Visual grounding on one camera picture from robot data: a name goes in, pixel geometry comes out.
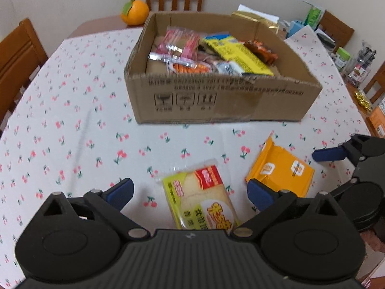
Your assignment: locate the orange carrot strip packet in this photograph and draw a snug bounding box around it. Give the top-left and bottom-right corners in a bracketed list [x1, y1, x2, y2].
[148, 52, 213, 74]

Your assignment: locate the green lid bottle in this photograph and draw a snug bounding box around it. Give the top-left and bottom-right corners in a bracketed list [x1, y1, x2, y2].
[334, 47, 351, 71]

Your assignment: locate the pile of white papers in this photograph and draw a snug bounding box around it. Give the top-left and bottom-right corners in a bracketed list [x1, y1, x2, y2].
[314, 29, 335, 51]

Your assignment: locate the gold tissue pack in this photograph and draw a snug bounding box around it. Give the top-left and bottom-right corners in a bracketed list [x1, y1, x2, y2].
[231, 4, 279, 34]

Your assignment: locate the red orange spicy packet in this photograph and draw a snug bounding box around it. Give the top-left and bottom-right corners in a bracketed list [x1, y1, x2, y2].
[244, 40, 278, 65]

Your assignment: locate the clear jar with pens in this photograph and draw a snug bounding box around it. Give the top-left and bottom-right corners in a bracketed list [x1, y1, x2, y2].
[344, 40, 377, 88]

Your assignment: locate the wooden chair at left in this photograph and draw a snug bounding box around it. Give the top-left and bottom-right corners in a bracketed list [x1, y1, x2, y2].
[1, 18, 48, 119]

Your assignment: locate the wooden chair far right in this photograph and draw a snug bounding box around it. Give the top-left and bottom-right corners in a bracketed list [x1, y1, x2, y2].
[318, 11, 354, 52]

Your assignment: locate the orange snack packet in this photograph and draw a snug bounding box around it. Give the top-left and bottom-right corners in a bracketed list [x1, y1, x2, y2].
[245, 137, 314, 198]

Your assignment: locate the orange label clear box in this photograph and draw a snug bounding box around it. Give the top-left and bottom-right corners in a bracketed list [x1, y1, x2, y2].
[366, 98, 385, 138]

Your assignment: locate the wooden chair near right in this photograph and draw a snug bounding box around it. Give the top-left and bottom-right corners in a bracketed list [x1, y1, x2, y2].
[364, 62, 385, 105]

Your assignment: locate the light blue small box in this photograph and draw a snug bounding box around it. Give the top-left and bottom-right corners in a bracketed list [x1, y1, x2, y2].
[286, 20, 305, 38]

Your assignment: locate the yellow blue noodle packet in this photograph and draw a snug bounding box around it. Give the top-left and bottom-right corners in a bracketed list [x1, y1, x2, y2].
[203, 33, 274, 76]

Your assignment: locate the yellow green cake packet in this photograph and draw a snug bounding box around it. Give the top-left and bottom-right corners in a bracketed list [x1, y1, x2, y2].
[157, 158, 240, 234]

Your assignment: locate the green white carton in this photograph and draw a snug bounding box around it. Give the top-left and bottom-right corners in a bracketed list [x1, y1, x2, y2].
[303, 0, 326, 31]

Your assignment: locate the cherry print tablecloth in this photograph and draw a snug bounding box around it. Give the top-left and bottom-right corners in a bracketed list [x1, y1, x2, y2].
[1, 28, 368, 288]

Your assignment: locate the open cardboard box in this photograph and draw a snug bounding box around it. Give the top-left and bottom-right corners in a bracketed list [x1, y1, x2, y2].
[125, 12, 322, 124]

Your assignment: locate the pink clear snack packet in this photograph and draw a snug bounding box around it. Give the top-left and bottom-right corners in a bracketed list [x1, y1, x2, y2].
[156, 26, 201, 61]

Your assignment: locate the orange with green leaf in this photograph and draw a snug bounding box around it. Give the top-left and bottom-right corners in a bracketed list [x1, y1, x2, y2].
[121, 0, 149, 26]

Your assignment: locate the gold ornament coaster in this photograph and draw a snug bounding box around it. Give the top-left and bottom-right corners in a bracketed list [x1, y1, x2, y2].
[354, 89, 373, 112]

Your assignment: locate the white blue snack packet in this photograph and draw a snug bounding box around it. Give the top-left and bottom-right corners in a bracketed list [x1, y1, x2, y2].
[212, 61, 245, 76]

